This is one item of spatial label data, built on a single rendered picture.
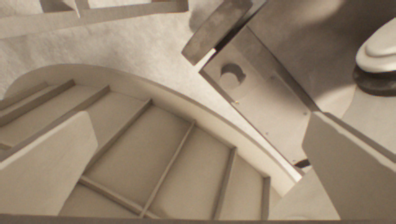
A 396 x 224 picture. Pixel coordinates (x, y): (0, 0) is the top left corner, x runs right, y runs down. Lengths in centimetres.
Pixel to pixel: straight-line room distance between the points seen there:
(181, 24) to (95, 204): 54
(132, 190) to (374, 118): 52
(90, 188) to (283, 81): 52
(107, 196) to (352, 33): 62
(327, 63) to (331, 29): 6
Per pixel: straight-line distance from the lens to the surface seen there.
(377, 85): 33
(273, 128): 51
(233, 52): 40
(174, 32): 67
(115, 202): 57
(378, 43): 35
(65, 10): 45
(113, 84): 87
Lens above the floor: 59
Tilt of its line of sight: 51 degrees down
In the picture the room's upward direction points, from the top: 150 degrees counter-clockwise
